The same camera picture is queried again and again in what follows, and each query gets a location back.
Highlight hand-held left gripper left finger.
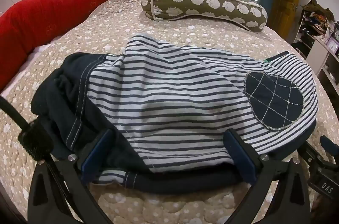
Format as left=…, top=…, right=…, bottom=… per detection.
left=27, top=129, right=114, bottom=224

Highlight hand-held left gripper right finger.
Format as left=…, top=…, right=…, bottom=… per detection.
left=224, top=129, right=310, bottom=224

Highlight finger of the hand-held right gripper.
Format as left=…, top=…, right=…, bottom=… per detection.
left=298, top=135, right=339, bottom=169

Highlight white bed sheet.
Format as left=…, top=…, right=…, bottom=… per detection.
left=0, top=43, right=53, bottom=93

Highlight beige quilted bedspread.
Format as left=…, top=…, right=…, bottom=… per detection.
left=0, top=0, right=339, bottom=224

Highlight pile of clothes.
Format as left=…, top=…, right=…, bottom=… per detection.
left=302, top=0, right=335, bottom=29

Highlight olive patterned bolster pillow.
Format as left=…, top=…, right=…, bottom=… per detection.
left=141, top=0, right=268, bottom=33

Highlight purple desk clock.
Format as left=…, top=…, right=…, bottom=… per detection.
left=326, top=37, right=339, bottom=53

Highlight striped navy pants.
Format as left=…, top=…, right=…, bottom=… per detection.
left=30, top=33, right=318, bottom=194

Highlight white shelf unit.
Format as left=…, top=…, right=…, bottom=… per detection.
left=304, top=39, right=339, bottom=100

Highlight red quilt roll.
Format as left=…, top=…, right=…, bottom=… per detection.
left=0, top=0, right=181, bottom=89

